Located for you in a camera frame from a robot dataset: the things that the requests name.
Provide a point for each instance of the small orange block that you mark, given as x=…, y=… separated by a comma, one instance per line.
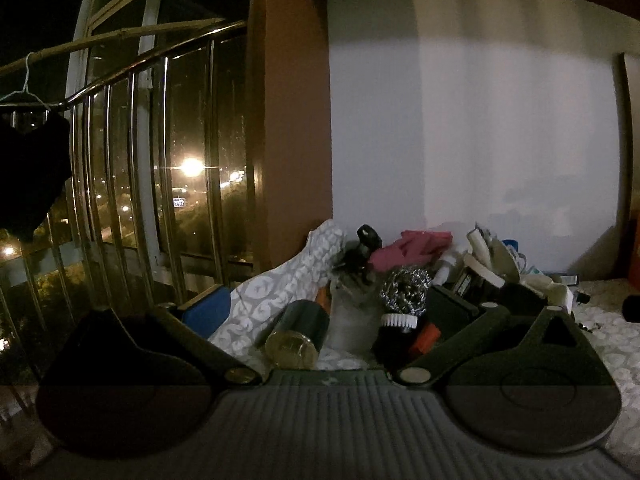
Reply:
x=425, y=339

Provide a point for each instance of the clear plastic bag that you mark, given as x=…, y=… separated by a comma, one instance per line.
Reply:
x=352, y=320

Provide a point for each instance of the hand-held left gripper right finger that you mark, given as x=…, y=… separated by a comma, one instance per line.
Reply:
x=450, y=310

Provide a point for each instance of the steel wool scrubber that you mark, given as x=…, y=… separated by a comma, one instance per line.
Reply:
x=405, y=290

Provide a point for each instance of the white tape roll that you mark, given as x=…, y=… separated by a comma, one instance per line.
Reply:
x=492, y=255

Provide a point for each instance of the leaf-patterned grey tablecloth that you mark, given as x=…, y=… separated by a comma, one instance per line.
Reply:
x=260, y=300

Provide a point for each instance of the metal window railing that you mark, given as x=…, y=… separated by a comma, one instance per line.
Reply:
x=125, y=185

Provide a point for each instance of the brown wooden pillar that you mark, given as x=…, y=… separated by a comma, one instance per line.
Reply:
x=292, y=110

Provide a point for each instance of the dark hanging garment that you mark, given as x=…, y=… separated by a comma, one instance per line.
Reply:
x=30, y=175

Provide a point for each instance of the black spray bottle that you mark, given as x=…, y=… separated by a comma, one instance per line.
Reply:
x=364, y=247

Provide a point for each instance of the bamboo pole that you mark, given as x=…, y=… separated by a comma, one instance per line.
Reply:
x=125, y=40

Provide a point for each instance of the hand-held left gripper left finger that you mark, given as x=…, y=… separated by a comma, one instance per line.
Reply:
x=207, y=307

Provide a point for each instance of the pink cloth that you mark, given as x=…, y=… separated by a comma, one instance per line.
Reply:
x=410, y=250

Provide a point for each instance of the dark jar with gold lid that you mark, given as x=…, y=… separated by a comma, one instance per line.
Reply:
x=297, y=332

